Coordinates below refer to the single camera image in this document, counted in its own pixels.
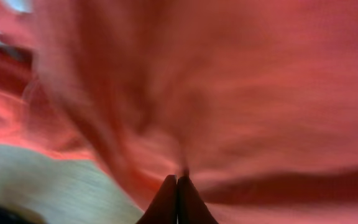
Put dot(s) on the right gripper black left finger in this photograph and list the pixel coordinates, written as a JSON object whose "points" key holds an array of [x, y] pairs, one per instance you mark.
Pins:
{"points": [[163, 208]]}

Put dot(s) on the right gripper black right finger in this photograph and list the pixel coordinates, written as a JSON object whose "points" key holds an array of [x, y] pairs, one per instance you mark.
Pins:
{"points": [[190, 207]]}

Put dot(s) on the orange red t-shirt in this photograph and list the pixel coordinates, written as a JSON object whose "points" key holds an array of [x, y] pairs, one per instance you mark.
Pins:
{"points": [[257, 99]]}

